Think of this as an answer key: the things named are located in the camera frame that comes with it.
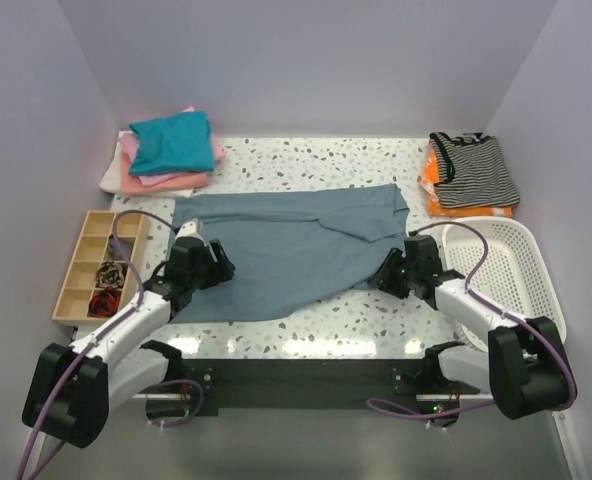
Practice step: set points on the white folded t-shirt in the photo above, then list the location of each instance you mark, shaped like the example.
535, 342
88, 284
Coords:
111, 181

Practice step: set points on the dark items in tray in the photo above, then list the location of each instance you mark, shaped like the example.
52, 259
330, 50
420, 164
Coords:
112, 271

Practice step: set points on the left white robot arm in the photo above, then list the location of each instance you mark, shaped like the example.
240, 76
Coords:
74, 388

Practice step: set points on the salmon folded t-shirt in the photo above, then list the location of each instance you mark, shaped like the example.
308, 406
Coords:
177, 186

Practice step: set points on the wooden compartment organizer tray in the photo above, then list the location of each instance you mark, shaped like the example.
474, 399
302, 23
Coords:
79, 302

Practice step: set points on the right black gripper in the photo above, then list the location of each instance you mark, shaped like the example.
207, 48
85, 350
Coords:
393, 273

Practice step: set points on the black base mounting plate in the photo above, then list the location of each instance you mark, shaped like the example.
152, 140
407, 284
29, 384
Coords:
301, 384

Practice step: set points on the black white striped t-shirt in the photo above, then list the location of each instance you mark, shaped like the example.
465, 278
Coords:
472, 172

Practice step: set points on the teal folded t-shirt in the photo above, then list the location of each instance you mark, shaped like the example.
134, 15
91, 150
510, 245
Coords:
175, 144

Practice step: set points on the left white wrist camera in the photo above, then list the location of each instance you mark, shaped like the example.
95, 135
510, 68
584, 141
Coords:
192, 229

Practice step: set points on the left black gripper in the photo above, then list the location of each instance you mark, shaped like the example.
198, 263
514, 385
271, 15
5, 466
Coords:
211, 263

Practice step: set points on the light pink folded t-shirt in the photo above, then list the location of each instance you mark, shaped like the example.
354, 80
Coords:
129, 145

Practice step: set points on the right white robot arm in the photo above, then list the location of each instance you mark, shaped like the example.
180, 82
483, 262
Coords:
525, 368

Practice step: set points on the grey-blue t-shirt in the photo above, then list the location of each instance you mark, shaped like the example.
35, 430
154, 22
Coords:
292, 249

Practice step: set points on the white perforated plastic basket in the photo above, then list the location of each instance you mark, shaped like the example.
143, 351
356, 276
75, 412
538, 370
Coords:
514, 274

